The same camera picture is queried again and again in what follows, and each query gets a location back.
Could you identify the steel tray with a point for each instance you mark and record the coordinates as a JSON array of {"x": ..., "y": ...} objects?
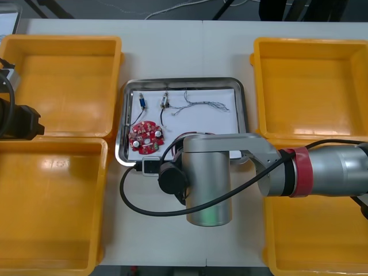
[{"x": 120, "y": 143}]

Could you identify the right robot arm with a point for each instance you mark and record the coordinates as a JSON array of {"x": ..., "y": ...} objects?
[{"x": 215, "y": 178}]

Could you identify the yellow-orange plastic bin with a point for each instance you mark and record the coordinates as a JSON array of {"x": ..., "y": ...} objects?
[
  {"x": 72, "y": 230},
  {"x": 72, "y": 86},
  {"x": 310, "y": 86},
  {"x": 310, "y": 244}
]

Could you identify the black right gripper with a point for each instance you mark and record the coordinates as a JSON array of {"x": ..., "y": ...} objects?
[{"x": 178, "y": 152}]

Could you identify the white paper sheet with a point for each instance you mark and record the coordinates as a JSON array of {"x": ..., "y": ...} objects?
[{"x": 201, "y": 120}]

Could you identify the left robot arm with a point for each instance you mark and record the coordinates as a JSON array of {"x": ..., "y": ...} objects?
[{"x": 5, "y": 120}]

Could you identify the solenoid with blue label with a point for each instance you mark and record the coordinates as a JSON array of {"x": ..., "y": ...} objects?
[{"x": 142, "y": 101}]

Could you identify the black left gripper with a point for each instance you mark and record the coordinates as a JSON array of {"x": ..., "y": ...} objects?
[{"x": 26, "y": 123}]

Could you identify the dark equipment stand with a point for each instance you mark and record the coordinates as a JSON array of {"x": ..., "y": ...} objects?
[{"x": 322, "y": 10}]

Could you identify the solenoid with white label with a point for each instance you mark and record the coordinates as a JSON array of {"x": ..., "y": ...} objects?
[{"x": 164, "y": 100}]

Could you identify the clear plastic container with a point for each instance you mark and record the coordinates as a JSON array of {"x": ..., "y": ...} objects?
[{"x": 8, "y": 26}]

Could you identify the round red circuit board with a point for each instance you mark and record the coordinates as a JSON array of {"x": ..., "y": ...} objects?
[{"x": 143, "y": 135}]

